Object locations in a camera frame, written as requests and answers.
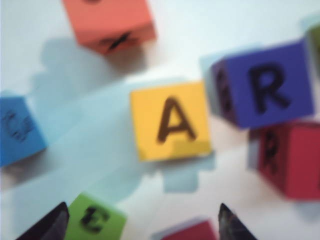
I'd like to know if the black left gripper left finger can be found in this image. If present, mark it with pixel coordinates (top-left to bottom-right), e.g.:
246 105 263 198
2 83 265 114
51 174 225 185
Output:
14 201 70 240

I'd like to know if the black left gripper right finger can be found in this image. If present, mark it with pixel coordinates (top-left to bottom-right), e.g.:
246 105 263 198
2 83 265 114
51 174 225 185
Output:
217 202 259 240

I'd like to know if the green foam block with Duck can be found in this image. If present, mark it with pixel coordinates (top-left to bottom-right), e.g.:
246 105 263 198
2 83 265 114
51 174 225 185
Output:
64 191 128 240

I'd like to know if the blue foam letter block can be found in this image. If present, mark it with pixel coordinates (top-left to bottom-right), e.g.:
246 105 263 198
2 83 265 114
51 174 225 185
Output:
0 96 49 168

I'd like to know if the pink foam block with 7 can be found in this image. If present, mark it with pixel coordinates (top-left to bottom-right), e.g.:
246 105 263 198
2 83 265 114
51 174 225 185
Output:
248 121 320 201

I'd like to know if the yellow foam block with A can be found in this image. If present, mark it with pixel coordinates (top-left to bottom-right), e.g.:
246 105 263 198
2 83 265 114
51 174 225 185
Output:
129 81 213 162

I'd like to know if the purple foam block with R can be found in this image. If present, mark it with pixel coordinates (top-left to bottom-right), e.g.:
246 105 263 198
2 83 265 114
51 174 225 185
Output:
204 37 316 130

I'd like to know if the orange foam block with X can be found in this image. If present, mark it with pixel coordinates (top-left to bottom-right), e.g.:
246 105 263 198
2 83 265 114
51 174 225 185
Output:
61 0 158 55

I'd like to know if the pink foam block with Yak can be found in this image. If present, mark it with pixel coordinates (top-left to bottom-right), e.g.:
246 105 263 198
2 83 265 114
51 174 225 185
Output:
149 219 219 240

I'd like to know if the green foam block with N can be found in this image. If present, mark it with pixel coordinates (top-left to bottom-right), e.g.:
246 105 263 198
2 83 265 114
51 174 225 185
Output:
306 22 320 60

